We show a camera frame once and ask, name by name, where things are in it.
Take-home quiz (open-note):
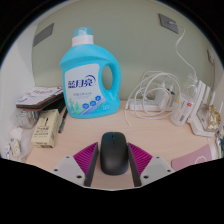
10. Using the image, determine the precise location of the stack of books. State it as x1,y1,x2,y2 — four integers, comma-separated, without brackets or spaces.
15,85,65,110

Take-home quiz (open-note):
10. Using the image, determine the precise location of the pink mouse pad with drawing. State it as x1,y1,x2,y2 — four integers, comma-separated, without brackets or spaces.
170,143,214,171

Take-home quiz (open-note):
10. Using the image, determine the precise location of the blue detergent bottle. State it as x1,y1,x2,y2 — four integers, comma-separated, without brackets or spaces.
58,26,122,119

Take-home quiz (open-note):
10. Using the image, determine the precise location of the white cable from wall outlet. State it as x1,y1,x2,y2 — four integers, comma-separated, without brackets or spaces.
175,29,198,79

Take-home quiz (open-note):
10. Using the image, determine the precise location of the black computer mouse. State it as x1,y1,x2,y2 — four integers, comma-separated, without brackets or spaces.
99,131,130,176

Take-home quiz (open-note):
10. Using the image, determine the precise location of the white power strip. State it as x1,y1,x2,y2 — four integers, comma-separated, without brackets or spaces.
128,98,174,112

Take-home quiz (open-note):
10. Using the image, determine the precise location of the black pen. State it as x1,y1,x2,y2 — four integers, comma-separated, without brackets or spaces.
58,108,69,134

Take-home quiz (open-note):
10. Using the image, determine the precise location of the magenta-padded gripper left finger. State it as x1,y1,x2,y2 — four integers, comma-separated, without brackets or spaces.
50,141,100,188

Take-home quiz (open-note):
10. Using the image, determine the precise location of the white wall adapter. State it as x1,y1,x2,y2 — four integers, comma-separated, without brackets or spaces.
206,49,216,66

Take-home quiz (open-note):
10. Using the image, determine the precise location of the white charger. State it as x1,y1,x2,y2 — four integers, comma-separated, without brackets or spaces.
155,87,173,110

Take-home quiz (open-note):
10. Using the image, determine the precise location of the clear plastic bag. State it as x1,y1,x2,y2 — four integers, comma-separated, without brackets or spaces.
6,108,43,158

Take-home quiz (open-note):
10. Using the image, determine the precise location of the gold snack bag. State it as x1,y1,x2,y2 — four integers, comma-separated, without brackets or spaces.
206,104,223,132

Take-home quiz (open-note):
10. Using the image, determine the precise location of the small white packet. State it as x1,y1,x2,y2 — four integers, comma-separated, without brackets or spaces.
4,138,22,158

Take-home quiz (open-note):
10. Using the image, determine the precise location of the beige small carton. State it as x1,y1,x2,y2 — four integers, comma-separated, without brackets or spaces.
31,108,62,149

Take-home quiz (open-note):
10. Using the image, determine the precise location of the grey blank wall plate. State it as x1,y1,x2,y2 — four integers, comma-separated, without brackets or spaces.
32,22,55,48

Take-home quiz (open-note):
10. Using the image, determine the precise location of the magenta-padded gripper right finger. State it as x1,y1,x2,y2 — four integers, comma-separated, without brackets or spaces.
127,142,175,188

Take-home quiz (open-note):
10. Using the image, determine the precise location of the grey wall outlet plate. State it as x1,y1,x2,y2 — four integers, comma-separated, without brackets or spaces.
158,13,180,35

